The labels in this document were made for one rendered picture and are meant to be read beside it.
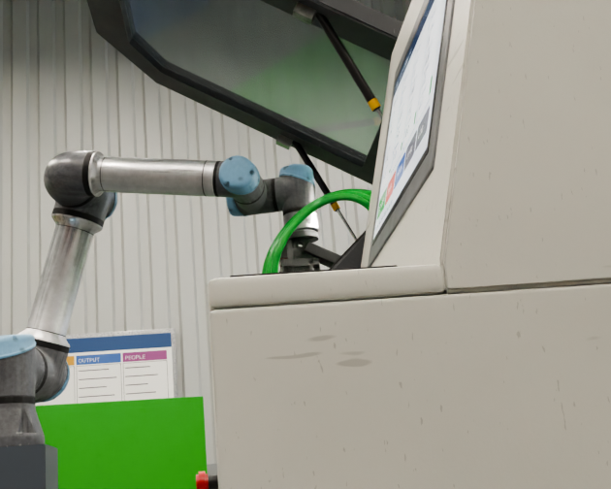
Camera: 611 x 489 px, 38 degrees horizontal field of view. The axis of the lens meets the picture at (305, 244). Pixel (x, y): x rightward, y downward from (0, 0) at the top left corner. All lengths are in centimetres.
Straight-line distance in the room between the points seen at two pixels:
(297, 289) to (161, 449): 432
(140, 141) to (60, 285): 704
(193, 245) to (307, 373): 786
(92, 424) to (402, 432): 434
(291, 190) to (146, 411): 333
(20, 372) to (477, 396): 120
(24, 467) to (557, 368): 119
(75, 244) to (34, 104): 726
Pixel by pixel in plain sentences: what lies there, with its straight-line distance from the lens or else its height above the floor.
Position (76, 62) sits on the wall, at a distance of 937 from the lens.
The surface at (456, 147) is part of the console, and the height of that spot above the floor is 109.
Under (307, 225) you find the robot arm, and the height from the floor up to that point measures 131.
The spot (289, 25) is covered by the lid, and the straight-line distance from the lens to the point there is 188.
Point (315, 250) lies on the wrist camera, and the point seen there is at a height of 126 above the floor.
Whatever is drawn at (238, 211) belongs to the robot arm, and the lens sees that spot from 195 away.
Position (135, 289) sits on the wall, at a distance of 854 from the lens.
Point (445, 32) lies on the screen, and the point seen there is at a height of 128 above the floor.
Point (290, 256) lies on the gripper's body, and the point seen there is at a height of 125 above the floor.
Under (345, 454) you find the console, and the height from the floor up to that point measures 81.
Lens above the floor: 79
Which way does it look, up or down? 15 degrees up
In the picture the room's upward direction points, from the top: 5 degrees counter-clockwise
